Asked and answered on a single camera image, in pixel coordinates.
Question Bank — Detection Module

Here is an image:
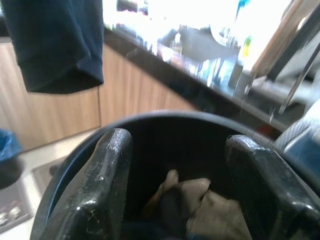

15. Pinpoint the wooden counter cabinet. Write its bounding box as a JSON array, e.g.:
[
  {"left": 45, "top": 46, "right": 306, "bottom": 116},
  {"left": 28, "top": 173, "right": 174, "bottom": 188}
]
[{"left": 0, "top": 27, "right": 288, "bottom": 152}]

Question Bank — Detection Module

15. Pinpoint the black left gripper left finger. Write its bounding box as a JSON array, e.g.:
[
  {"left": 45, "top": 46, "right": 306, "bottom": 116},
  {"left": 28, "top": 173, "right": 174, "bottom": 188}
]
[{"left": 37, "top": 128, "right": 133, "bottom": 240}]

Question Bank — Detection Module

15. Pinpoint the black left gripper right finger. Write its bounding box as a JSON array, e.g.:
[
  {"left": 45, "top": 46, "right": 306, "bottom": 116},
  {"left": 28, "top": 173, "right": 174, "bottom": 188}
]
[{"left": 224, "top": 134, "right": 320, "bottom": 240}]

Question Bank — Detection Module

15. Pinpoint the silver washing machine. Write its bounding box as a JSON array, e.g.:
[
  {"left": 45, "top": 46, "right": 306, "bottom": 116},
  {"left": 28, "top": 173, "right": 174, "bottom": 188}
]
[{"left": 274, "top": 103, "right": 320, "bottom": 176}]

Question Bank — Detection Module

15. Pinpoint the black round laundry bucket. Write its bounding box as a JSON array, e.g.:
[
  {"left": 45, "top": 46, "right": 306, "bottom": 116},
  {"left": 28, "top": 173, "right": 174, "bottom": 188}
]
[{"left": 29, "top": 109, "right": 283, "bottom": 240}]

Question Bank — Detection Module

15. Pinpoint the yellow green bottle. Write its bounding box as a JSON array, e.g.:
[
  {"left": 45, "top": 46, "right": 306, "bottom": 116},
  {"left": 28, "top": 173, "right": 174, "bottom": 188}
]
[{"left": 239, "top": 34, "right": 254, "bottom": 59}]

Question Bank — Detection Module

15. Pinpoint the dark navy garment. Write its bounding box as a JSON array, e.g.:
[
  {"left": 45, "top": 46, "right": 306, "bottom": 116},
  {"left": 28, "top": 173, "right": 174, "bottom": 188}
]
[{"left": 0, "top": 0, "right": 105, "bottom": 95}]

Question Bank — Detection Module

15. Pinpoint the blue bag lined bin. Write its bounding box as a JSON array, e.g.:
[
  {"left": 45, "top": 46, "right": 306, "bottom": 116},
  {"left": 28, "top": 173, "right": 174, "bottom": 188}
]
[{"left": 0, "top": 128, "right": 25, "bottom": 190}]

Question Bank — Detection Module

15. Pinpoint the light wooden board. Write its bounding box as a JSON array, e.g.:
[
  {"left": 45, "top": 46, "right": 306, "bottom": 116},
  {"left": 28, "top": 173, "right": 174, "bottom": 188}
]
[{"left": 249, "top": 0, "right": 309, "bottom": 77}]

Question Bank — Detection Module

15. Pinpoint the dark crumpled cloth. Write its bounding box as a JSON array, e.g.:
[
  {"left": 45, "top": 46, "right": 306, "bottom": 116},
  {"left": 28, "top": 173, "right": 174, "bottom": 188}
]
[{"left": 122, "top": 189, "right": 198, "bottom": 240}]

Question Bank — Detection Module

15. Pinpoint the silver metal rod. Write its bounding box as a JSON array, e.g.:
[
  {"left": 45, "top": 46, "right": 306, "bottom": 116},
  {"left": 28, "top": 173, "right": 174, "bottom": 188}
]
[{"left": 277, "top": 0, "right": 320, "bottom": 114}]

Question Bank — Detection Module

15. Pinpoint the beige crumpled cloth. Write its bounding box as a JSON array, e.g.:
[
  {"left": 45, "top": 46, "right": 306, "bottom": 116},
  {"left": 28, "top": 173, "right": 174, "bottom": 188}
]
[{"left": 143, "top": 169, "right": 253, "bottom": 240}]

